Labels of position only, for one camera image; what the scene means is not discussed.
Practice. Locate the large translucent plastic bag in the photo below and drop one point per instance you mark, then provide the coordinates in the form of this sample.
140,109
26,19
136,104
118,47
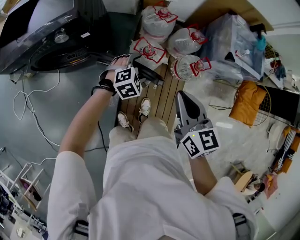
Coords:
225,37

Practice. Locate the person's left forearm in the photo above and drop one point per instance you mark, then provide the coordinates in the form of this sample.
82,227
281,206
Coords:
82,122

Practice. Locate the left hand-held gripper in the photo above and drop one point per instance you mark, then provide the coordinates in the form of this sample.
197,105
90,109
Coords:
127,82

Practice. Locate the empty clear water jug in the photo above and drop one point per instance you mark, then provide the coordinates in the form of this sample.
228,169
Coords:
182,68

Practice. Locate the person's left hand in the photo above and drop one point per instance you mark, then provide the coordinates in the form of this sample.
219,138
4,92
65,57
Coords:
120,63

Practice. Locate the white plates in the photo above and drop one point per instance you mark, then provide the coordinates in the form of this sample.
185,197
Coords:
276,136

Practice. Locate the person's left white shoe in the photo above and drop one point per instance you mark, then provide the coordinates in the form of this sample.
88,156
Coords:
124,120

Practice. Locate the white rack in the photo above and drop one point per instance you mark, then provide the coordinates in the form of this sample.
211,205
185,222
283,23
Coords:
25,185

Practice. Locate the round black washer door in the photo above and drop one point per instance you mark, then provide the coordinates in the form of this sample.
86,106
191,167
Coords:
150,73

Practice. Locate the black washing machine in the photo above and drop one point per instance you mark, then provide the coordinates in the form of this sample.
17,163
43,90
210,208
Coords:
70,44

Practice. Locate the large cardboard sheet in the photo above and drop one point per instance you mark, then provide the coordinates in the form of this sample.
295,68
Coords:
211,9

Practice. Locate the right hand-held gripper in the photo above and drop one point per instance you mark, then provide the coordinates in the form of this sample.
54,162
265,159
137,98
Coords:
204,140

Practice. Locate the black cloth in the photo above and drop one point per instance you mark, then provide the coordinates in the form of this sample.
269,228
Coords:
18,25

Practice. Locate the teal glove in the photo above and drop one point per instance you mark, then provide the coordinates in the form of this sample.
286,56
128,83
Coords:
261,43

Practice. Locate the person's right white shoe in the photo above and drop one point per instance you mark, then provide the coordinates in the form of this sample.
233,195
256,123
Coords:
144,107

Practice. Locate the person's right forearm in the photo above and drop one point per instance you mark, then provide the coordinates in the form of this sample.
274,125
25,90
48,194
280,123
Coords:
202,175

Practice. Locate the orange striped box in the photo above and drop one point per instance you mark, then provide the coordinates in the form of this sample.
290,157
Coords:
290,150

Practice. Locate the black case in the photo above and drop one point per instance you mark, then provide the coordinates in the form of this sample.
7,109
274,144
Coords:
283,103

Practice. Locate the person's white shirt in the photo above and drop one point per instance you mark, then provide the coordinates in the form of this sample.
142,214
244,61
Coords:
152,192

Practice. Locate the orange cushion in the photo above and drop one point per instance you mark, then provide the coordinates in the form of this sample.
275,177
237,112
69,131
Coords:
246,103

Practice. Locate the white tube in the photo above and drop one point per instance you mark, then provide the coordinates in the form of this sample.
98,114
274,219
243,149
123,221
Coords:
224,125

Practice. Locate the white shopping bag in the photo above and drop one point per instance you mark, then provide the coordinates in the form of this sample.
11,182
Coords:
248,65

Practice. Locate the clear plastic floor sheet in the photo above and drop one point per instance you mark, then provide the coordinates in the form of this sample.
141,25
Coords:
234,145

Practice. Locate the black wristband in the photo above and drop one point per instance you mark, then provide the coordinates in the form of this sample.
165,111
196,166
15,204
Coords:
104,85

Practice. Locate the wooden deck platform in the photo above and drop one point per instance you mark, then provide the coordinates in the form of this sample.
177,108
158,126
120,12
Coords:
164,98

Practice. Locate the person's white shoe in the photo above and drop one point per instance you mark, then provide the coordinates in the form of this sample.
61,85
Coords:
144,107
124,120

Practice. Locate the yellow badminton racket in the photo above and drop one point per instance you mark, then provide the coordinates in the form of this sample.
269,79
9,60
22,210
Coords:
264,110

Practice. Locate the white box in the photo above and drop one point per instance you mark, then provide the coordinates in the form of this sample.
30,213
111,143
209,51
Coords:
122,4

